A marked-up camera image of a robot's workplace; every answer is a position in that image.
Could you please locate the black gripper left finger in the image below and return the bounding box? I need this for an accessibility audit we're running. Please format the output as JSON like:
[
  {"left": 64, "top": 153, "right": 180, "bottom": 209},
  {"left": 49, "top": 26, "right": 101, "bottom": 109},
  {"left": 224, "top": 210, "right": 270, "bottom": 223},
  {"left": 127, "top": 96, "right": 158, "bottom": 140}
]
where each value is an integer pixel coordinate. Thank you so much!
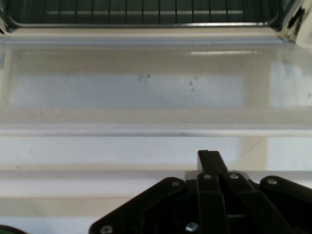
[{"left": 88, "top": 173, "right": 230, "bottom": 234}]

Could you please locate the dark green bowl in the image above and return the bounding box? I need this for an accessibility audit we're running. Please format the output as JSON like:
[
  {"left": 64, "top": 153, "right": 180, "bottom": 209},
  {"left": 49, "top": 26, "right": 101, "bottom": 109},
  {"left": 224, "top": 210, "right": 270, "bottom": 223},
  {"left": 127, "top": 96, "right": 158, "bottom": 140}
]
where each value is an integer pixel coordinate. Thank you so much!
[{"left": 0, "top": 225, "right": 25, "bottom": 234}]

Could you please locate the cream toaster oven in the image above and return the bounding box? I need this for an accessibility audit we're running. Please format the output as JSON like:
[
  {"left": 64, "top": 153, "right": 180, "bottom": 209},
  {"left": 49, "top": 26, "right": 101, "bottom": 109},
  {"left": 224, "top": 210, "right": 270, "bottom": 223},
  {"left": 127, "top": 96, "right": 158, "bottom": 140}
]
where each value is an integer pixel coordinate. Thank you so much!
[{"left": 0, "top": 0, "right": 312, "bottom": 47}]

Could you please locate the glass oven door with handle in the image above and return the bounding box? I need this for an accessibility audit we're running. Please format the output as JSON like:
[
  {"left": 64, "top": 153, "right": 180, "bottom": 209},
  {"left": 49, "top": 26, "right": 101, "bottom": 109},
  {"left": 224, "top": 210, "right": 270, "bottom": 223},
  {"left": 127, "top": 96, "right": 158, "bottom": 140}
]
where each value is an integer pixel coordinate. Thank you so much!
[{"left": 0, "top": 34, "right": 312, "bottom": 198}]

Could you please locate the wire oven rack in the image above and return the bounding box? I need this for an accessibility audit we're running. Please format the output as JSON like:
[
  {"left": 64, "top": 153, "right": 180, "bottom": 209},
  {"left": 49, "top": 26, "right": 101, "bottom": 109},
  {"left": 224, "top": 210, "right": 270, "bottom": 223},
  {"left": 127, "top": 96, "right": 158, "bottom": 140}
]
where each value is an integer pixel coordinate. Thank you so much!
[{"left": 14, "top": 0, "right": 276, "bottom": 25}]

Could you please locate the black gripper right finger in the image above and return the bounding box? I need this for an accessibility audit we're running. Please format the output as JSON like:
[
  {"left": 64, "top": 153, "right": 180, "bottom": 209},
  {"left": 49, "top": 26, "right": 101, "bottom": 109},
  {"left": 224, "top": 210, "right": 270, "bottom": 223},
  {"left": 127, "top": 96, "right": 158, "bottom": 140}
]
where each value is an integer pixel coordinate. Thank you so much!
[{"left": 197, "top": 150, "right": 312, "bottom": 234}]

